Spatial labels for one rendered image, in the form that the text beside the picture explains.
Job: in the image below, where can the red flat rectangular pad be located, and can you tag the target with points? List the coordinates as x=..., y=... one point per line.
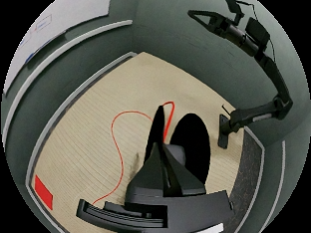
x=43, y=192

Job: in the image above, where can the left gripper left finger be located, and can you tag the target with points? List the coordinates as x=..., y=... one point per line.
x=148, y=180

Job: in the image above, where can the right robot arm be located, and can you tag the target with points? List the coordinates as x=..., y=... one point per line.
x=239, y=118

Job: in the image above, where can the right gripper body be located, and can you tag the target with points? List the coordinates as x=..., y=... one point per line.
x=234, y=34

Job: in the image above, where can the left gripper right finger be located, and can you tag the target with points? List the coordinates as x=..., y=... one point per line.
x=182, y=182

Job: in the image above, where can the black disc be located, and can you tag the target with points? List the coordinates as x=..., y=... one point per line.
x=191, y=139

